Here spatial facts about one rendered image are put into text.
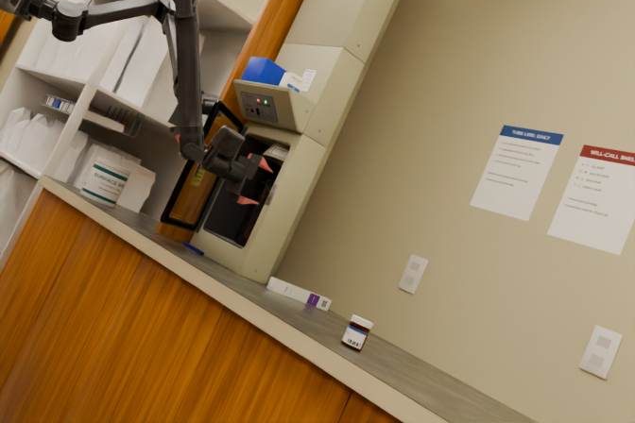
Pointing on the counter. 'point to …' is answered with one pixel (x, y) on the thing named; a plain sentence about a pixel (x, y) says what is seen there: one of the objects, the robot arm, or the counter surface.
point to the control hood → (284, 105)
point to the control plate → (259, 106)
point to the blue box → (263, 71)
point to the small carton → (292, 81)
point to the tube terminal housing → (296, 59)
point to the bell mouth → (277, 153)
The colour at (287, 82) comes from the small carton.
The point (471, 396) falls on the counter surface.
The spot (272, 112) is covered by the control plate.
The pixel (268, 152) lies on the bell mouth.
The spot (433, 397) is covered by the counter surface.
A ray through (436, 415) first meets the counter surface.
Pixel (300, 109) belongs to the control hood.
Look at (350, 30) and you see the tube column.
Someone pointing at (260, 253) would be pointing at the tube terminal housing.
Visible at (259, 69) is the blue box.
